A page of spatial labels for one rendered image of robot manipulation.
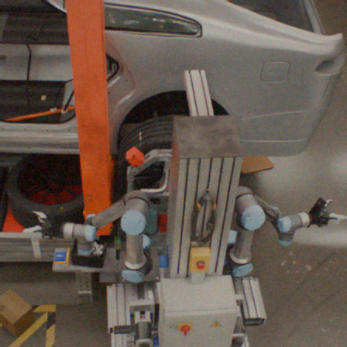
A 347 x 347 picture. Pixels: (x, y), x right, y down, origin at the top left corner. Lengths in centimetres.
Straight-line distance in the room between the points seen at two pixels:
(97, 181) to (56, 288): 108
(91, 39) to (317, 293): 252
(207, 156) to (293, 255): 245
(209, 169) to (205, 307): 74
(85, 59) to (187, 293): 123
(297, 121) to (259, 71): 51
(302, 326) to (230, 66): 184
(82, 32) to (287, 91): 149
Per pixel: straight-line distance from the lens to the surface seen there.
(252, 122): 402
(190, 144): 237
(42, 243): 423
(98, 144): 339
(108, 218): 313
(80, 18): 291
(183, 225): 264
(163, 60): 366
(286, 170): 527
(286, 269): 459
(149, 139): 368
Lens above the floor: 364
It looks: 46 degrees down
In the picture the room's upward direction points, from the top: 4 degrees clockwise
